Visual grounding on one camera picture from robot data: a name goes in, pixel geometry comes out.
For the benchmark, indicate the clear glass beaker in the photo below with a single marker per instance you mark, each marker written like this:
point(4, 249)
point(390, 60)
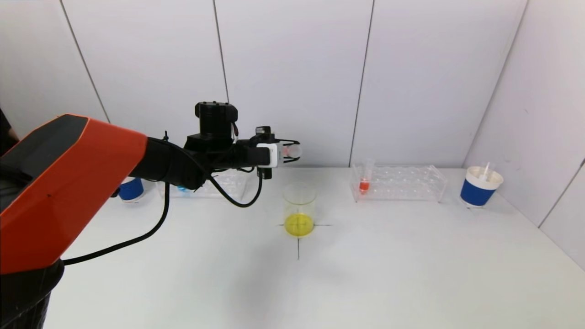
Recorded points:
point(299, 224)

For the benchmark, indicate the test tube with blue pigment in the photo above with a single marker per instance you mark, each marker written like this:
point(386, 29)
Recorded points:
point(183, 188)

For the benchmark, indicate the clear acrylic test tube rack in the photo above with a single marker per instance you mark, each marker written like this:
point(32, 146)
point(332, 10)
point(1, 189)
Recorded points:
point(228, 185)
point(402, 187)

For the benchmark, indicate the test tube with yellow pigment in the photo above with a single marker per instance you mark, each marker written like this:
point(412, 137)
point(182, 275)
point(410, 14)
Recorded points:
point(484, 174)

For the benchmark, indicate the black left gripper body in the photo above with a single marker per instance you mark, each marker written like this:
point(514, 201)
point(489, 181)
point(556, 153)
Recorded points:
point(274, 155)

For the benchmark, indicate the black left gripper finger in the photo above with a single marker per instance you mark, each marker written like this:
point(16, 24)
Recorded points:
point(288, 142)
point(289, 160)

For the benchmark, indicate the blue white paper cup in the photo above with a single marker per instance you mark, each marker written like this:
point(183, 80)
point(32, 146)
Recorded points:
point(476, 193)
point(131, 191)

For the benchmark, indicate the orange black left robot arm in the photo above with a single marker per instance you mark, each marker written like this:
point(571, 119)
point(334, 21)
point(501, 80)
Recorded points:
point(68, 183)

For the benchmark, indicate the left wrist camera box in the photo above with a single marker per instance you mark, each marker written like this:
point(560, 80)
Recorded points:
point(269, 155)

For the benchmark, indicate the test tube with red pigment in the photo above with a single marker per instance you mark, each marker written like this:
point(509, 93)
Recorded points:
point(292, 150)
point(364, 185)

